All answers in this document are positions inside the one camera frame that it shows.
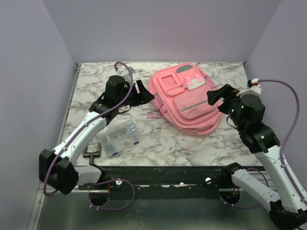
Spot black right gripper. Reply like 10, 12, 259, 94
207, 83, 246, 131

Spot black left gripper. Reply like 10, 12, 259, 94
117, 80, 154, 107

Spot pink student backpack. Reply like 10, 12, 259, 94
147, 63, 222, 137

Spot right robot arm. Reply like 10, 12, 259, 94
207, 83, 307, 230

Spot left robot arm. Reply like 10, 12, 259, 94
39, 75, 154, 196

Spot clear plastic screw organizer box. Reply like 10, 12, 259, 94
97, 119, 141, 157

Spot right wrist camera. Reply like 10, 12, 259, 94
237, 78, 261, 97

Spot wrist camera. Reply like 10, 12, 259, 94
237, 78, 261, 97
116, 68, 135, 82

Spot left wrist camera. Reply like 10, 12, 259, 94
116, 68, 135, 82

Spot black metal clamp bracket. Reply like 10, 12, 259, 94
83, 142, 102, 165

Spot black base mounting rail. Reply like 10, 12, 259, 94
76, 165, 250, 201

